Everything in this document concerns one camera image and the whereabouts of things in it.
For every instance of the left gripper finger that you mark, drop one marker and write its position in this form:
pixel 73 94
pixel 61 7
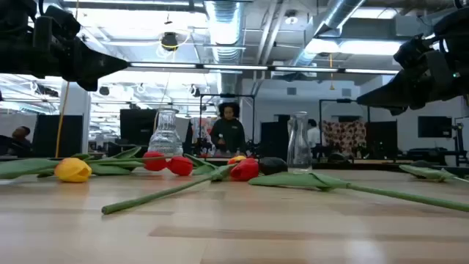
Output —
pixel 99 62
pixel 89 82

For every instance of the yellow artificial tulip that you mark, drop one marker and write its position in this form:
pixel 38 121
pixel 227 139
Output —
pixel 73 169
pixel 237 159

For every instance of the red artificial tulip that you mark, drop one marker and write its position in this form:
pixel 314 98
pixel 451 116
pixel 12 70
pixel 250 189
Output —
pixel 154 161
pixel 244 169
pixel 180 165

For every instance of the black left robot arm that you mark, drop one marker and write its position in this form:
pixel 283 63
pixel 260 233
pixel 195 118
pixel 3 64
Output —
pixel 14 7

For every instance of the clear ribbed glass vase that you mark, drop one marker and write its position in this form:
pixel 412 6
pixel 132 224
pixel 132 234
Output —
pixel 165 139

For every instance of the clear slim glass vase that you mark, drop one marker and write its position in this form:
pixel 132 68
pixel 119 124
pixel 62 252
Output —
pixel 298 146

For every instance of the brown floral cloth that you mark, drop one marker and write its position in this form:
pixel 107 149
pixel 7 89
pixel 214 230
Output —
pixel 344 135

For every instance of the black monitor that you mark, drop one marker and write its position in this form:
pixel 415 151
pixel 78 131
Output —
pixel 135 126
pixel 55 135
pixel 273 139

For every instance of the round black ceiling fixture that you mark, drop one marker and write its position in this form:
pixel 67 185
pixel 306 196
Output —
pixel 169 41

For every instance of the person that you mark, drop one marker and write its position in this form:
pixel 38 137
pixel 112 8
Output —
pixel 313 135
pixel 22 132
pixel 229 133

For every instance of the colourful floral cloth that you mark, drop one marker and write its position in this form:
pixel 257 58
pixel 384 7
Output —
pixel 201 132

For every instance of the long ceiling light strip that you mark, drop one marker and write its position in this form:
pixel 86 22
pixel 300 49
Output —
pixel 234 67

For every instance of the black wall screen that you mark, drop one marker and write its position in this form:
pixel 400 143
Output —
pixel 435 127

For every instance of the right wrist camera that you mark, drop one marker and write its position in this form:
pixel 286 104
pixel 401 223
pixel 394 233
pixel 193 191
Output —
pixel 412 51

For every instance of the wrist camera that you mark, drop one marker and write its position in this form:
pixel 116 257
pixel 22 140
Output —
pixel 60 22
pixel 412 51

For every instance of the black stand frame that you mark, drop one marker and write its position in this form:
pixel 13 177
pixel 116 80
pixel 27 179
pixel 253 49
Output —
pixel 342 100
pixel 227 95

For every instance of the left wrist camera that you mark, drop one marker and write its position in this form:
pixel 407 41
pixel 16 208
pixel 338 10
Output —
pixel 60 22

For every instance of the black aluminium table frame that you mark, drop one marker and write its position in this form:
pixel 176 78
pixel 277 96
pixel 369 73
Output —
pixel 366 165

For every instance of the silver ventilation duct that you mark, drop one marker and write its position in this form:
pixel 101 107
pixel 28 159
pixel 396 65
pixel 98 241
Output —
pixel 329 18
pixel 224 25

